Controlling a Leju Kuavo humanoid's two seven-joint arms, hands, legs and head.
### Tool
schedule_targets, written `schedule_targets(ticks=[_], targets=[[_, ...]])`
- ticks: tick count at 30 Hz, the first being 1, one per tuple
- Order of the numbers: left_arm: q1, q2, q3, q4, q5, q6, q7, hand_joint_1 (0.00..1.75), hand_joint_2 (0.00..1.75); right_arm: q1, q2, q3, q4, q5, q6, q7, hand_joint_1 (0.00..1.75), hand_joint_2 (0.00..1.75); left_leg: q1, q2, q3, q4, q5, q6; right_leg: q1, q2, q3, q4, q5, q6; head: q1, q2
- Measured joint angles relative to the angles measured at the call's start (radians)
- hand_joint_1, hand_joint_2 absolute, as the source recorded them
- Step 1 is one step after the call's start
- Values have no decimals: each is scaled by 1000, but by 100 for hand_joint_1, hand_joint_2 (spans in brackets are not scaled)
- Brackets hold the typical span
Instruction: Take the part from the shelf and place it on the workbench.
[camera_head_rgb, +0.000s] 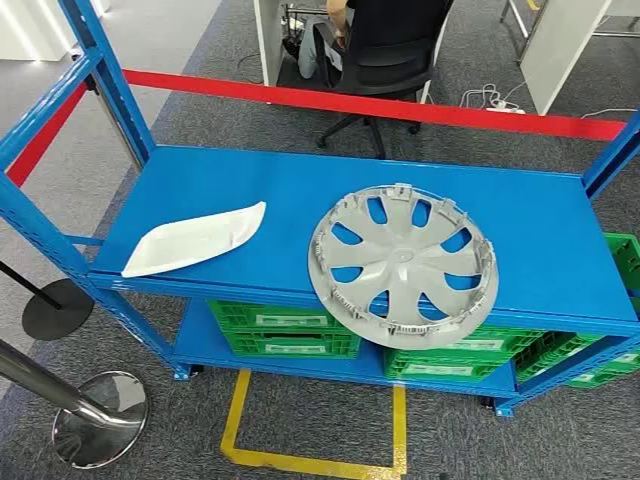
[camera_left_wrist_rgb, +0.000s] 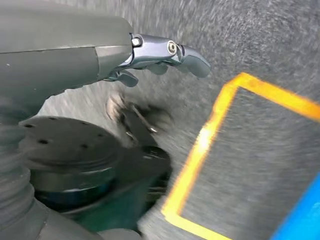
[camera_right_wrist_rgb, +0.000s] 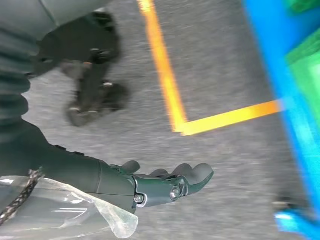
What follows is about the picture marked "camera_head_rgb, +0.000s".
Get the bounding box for grey plastic wheel cover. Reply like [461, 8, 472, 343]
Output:
[307, 183, 500, 352]

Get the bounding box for blue metal shelf rack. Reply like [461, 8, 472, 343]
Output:
[0, 0, 640, 419]

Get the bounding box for white plastic trim part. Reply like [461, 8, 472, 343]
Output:
[121, 201, 267, 280]

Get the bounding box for green plastic crate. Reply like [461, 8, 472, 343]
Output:
[515, 331, 608, 384]
[222, 329, 362, 360]
[603, 232, 640, 316]
[439, 324, 546, 354]
[383, 347, 507, 384]
[207, 299, 351, 333]
[565, 351, 640, 391]

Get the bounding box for red barrier belt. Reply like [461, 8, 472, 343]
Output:
[5, 82, 88, 189]
[122, 68, 627, 142]

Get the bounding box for person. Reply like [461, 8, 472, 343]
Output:
[297, 0, 358, 81]

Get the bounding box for black office chair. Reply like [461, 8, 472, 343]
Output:
[312, 0, 454, 160]

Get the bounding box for white partition panel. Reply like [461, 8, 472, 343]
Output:
[519, 0, 614, 117]

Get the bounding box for white cable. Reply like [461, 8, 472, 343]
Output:
[580, 107, 638, 121]
[459, 82, 526, 111]

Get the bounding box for chrome stanchion post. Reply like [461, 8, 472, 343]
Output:
[0, 339, 150, 470]
[85, 74, 146, 174]

